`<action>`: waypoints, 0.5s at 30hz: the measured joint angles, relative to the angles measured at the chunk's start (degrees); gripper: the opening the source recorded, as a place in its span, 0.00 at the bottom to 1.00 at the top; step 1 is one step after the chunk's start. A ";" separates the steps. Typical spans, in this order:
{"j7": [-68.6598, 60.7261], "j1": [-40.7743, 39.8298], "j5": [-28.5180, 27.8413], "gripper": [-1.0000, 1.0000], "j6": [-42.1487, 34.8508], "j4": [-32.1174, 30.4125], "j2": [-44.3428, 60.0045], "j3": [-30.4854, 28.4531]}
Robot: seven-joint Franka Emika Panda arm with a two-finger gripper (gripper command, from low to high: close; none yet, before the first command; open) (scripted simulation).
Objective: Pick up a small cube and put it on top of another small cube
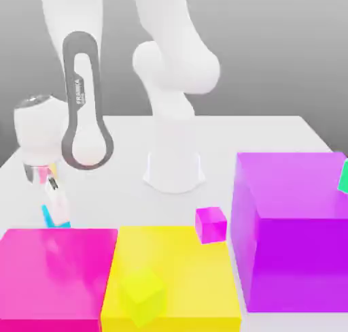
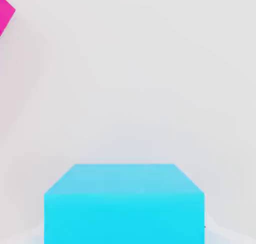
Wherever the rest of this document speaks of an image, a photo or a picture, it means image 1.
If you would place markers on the large pink box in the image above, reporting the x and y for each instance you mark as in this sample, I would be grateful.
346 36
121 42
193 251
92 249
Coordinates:
54 277

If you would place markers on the large yellow box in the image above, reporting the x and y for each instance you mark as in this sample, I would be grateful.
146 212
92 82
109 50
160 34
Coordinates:
190 277

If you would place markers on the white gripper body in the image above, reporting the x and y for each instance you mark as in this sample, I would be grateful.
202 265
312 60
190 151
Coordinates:
58 204

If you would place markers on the small magenta cube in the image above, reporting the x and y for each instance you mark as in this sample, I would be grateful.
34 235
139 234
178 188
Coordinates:
211 224

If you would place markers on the small yellow-green cube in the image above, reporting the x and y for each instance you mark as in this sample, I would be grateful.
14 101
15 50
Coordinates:
142 296

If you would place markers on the small cyan cube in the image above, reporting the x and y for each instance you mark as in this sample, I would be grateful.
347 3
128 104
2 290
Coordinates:
48 217

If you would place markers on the small green cube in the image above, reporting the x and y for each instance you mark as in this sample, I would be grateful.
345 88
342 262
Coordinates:
344 177

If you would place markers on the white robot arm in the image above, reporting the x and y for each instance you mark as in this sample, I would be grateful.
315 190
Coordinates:
174 79

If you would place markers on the large purple box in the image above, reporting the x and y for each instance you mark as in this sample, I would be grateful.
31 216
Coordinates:
293 228

